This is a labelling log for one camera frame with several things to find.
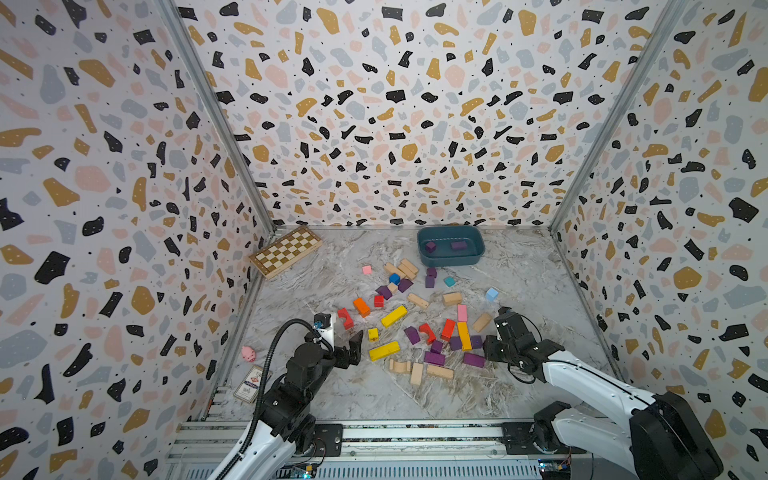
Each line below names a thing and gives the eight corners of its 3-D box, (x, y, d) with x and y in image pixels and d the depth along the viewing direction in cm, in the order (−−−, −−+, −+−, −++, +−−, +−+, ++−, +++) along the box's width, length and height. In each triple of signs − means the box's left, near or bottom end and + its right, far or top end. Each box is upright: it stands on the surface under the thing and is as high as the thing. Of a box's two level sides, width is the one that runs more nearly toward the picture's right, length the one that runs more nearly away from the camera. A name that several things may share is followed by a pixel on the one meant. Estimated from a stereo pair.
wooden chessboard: (250, 262, 113) (247, 256, 110) (306, 230, 124) (303, 223, 121) (267, 280, 107) (263, 275, 105) (323, 245, 119) (321, 239, 116)
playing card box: (235, 403, 81) (231, 401, 79) (247, 367, 87) (244, 364, 86) (254, 403, 81) (251, 401, 79) (265, 367, 87) (262, 364, 86)
